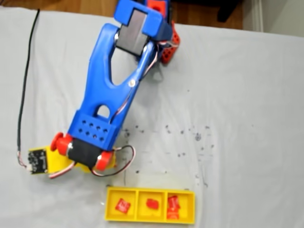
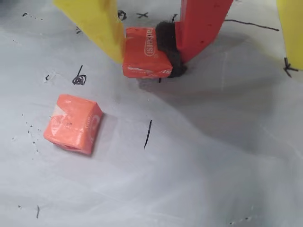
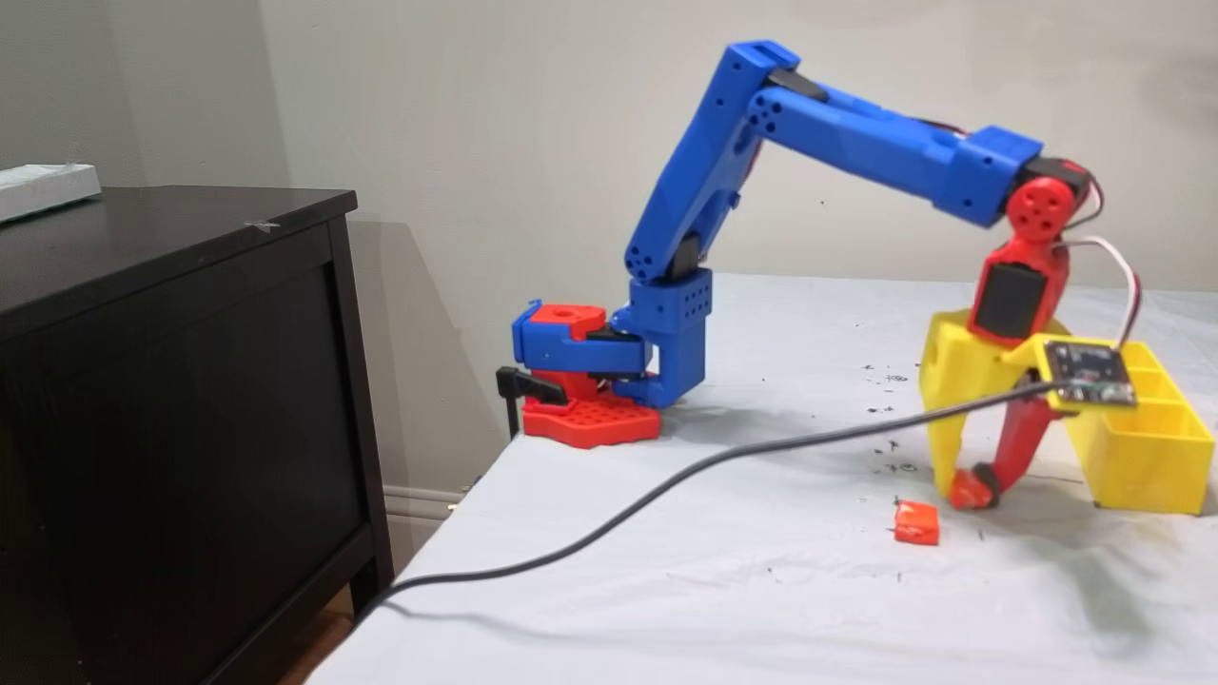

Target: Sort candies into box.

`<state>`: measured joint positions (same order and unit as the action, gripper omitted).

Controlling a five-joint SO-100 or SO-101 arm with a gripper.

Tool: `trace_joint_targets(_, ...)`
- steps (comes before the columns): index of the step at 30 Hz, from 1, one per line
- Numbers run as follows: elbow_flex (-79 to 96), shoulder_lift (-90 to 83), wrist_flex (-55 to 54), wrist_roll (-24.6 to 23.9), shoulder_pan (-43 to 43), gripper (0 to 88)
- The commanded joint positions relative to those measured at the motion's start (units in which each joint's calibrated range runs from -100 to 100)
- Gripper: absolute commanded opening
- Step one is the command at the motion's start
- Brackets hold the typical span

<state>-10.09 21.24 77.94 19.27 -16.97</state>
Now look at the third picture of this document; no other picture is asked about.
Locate black table clamp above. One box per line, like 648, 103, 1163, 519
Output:
495, 367, 572, 440

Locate white servo wire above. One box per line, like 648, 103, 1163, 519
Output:
1051, 235, 1143, 351

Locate black camera cable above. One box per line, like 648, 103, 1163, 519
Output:
354, 379, 1076, 624

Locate yellow three-compartment box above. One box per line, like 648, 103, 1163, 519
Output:
1066, 338, 1216, 515

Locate white plastic table cover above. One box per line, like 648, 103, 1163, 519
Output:
304, 273, 1218, 685

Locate camera board in yellow mount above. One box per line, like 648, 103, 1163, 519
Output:
1004, 333, 1143, 415

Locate white flat box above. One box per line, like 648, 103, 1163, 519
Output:
0, 164, 102, 224

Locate orange starburst candy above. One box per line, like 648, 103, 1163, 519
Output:
893, 500, 940, 547
948, 468, 992, 511

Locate dark wooden cabinet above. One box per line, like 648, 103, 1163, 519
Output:
0, 186, 395, 685

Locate dark servo wire loop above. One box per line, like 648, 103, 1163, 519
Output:
1064, 169, 1107, 231

